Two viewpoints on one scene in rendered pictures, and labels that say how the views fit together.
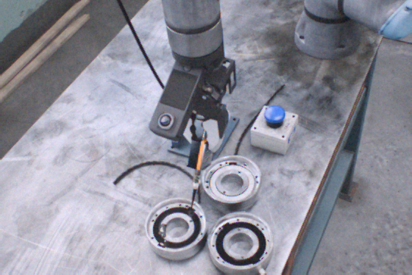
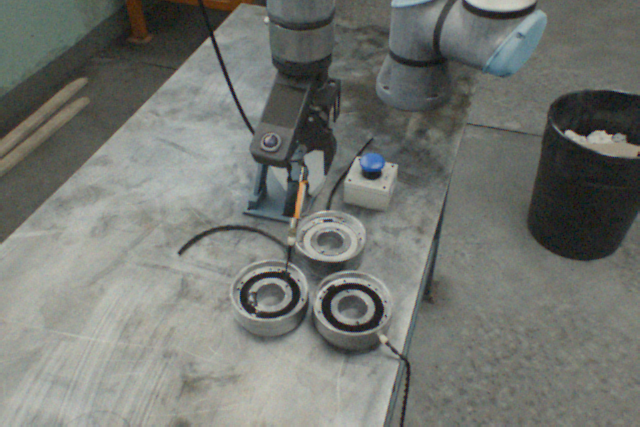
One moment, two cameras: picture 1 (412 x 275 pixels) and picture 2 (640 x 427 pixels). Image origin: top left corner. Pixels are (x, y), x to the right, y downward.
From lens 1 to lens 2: 0.18 m
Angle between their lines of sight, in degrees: 11
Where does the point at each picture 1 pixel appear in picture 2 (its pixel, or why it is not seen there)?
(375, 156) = (455, 251)
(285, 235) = (401, 298)
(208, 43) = (322, 44)
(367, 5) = (470, 36)
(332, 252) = (419, 366)
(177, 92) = (282, 108)
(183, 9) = not seen: outside the picture
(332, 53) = (424, 103)
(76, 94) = (112, 155)
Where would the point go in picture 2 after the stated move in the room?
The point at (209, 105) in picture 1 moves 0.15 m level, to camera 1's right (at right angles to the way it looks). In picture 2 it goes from (316, 129) to (433, 113)
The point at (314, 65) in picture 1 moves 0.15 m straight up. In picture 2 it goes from (403, 118) to (412, 46)
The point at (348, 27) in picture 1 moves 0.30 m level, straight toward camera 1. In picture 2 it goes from (441, 72) to (444, 172)
